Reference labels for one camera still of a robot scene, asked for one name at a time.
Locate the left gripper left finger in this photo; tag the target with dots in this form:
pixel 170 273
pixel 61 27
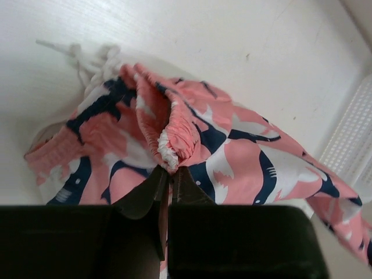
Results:
pixel 145 199

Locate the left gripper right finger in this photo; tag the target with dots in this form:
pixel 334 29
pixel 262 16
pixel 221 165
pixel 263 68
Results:
pixel 186 191

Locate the pink shark print shorts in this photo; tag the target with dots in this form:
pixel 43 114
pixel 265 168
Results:
pixel 133 120

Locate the white plastic mesh basket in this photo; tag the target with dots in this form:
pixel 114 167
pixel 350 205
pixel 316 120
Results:
pixel 348 152

